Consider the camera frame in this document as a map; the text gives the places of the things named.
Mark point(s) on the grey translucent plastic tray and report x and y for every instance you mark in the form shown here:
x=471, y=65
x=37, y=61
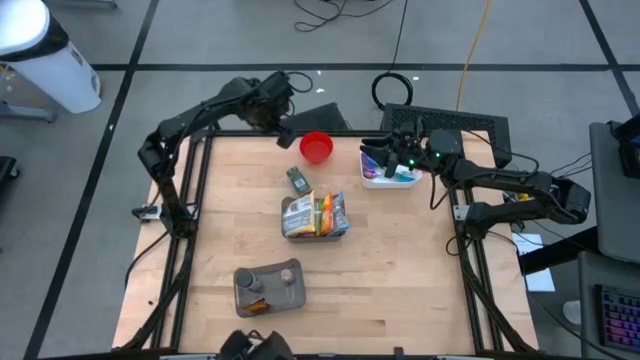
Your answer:
x=285, y=300
x=312, y=239

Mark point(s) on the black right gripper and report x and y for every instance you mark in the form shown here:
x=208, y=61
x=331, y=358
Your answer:
x=410, y=150

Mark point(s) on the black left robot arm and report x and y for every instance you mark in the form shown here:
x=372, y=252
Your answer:
x=170, y=135

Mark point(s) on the black slanted panel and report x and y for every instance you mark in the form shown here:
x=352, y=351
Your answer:
x=320, y=120

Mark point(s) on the yellow ramen noodle packet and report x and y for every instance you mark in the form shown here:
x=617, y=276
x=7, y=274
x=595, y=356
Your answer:
x=299, y=216

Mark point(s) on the black desktop device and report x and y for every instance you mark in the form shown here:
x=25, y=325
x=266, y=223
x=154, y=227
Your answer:
x=631, y=150

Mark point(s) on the white computer mouse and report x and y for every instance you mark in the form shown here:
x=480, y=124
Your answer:
x=572, y=312

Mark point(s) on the black desk support bar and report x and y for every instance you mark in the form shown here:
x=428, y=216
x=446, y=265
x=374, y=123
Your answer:
x=560, y=252

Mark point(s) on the white trash can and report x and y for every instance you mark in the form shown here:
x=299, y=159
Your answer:
x=60, y=75

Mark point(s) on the black perforated metal case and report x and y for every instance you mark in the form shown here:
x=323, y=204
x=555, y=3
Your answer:
x=475, y=120

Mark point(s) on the black rounded object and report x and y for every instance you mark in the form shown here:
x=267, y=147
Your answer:
x=272, y=347

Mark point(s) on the black computer keyboard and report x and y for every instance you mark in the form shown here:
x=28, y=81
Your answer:
x=620, y=320

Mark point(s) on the blue silver snack packet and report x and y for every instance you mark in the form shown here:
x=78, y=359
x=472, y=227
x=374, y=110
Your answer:
x=341, y=215

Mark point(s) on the grey desk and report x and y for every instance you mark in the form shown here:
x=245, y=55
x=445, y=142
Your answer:
x=612, y=210
x=589, y=280

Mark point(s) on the green-lid spice jar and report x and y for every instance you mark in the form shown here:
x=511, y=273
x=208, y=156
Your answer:
x=299, y=181

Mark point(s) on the red plastic bowl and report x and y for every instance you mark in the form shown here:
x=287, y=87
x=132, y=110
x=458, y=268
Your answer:
x=316, y=147

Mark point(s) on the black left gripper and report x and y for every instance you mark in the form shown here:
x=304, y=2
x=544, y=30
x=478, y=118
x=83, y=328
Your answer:
x=270, y=102

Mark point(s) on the white paper sheet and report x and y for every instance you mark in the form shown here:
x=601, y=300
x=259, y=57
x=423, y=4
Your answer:
x=537, y=277

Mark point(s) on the black aluminium table frame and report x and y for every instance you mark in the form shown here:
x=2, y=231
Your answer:
x=350, y=133

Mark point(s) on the grey metal floor base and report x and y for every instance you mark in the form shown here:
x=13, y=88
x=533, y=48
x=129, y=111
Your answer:
x=25, y=114

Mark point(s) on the white plastic bin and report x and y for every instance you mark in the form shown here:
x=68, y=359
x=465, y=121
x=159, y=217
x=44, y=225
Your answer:
x=390, y=182

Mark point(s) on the brown taco seasoning packet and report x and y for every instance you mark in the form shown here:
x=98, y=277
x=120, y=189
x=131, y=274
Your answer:
x=256, y=306

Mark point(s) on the orange white snack packet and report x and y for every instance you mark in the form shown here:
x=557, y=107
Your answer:
x=326, y=215

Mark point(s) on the black chair base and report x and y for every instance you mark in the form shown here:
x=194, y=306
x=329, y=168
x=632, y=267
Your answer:
x=7, y=167

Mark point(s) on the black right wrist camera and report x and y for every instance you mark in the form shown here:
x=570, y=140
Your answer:
x=412, y=131

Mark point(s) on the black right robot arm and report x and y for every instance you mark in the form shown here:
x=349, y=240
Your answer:
x=500, y=177

